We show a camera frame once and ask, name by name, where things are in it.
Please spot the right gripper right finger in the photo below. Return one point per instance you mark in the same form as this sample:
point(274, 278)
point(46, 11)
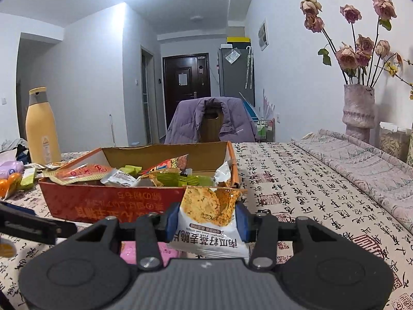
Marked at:
point(261, 229)

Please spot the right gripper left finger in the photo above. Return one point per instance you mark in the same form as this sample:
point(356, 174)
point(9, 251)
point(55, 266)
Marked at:
point(151, 229)

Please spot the pink wafer packet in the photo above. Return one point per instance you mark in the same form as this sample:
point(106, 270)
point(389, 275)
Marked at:
point(129, 252)

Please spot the white cracker snack packet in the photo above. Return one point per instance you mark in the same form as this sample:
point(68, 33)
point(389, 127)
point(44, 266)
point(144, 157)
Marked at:
point(207, 224)

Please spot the green white wafer packet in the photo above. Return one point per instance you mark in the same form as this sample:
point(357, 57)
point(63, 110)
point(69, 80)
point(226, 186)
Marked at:
point(179, 180)

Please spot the white grey snack packet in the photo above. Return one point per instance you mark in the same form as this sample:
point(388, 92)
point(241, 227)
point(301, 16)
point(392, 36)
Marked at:
point(116, 178)

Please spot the gold orange stick snack pack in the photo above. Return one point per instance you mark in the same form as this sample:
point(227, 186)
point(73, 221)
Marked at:
point(83, 173)

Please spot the red snack bag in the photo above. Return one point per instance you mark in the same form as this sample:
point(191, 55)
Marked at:
point(177, 163)

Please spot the long green snack bar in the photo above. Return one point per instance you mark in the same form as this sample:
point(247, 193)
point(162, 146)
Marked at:
point(131, 170)

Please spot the orange mandarin left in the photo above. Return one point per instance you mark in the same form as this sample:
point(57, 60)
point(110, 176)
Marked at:
point(4, 187)

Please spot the orange mandarin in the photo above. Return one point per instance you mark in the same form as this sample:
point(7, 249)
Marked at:
point(4, 187)
point(14, 179)

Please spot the orange mandarin middle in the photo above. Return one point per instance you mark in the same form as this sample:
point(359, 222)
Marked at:
point(14, 179)

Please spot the green white snack packet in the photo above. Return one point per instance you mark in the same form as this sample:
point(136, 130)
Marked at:
point(28, 179)

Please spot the purple tissue pack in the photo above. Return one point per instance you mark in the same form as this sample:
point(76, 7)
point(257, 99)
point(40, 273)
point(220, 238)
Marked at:
point(9, 164)

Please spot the red cardboard box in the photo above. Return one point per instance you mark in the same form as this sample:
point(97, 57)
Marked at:
point(92, 201)

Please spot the patterned tablecloth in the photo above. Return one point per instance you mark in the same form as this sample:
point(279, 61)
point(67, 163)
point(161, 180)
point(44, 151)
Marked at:
point(280, 179)

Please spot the yellow thermos bottle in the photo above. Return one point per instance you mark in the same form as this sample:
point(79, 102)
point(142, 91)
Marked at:
point(41, 129)

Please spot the purple jacket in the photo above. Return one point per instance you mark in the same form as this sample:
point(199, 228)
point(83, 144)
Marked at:
point(185, 127)

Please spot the folded pink table runner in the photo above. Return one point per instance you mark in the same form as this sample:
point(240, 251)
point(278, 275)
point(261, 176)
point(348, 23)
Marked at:
point(384, 178)

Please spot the wooden chair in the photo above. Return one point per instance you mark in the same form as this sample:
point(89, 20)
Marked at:
point(211, 125)

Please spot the pink ceramic vase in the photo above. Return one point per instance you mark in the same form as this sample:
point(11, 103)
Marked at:
point(359, 111)

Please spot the glass jar with grains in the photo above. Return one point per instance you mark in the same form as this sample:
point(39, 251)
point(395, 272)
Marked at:
point(394, 140)

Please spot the dark front door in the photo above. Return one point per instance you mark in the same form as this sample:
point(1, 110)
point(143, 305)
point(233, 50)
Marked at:
point(184, 77)

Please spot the grey refrigerator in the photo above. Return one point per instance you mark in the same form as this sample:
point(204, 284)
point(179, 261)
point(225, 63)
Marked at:
point(236, 74)

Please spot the dried pink roses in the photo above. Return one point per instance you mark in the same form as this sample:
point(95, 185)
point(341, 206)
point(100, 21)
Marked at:
point(365, 59)

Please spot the yellow box on fridge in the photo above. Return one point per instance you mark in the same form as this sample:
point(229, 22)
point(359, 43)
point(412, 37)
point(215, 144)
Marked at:
point(238, 39)

